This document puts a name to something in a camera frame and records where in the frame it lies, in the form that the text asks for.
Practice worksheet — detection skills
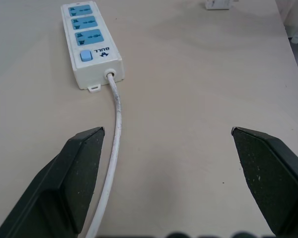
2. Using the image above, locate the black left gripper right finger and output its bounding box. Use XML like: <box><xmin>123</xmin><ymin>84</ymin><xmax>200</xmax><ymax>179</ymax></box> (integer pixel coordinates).
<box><xmin>231</xmin><ymin>126</ymin><xmax>298</xmax><ymax>238</ymax></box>

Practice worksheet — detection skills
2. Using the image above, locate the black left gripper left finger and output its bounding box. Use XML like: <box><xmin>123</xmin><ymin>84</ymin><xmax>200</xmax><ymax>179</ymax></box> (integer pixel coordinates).
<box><xmin>0</xmin><ymin>126</ymin><xmax>105</xmax><ymax>238</ymax></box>

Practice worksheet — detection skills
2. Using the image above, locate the white power strip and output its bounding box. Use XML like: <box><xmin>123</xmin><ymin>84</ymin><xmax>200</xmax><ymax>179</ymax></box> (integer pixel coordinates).
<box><xmin>60</xmin><ymin>1</ymin><xmax>126</xmax><ymax>93</ymax></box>

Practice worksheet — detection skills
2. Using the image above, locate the white plug adapter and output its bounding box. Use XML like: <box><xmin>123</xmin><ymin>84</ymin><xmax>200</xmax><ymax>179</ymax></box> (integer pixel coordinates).
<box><xmin>205</xmin><ymin>0</ymin><xmax>239</xmax><ymax>10</ymax></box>

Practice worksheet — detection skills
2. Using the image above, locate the white cloth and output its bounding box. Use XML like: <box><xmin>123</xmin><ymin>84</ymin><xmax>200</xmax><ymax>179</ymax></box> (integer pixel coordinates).
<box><xmin>274</xmin><ymin>0</ymin><xmax>298</xmax><ymax>45</ymax></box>

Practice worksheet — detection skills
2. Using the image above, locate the white power cable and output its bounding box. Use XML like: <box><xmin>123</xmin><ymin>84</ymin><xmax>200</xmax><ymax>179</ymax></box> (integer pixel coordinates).
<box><xmin>84</xmin><ymin>72</ymin><xmax>123</xmax><ymax>238</ymax></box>

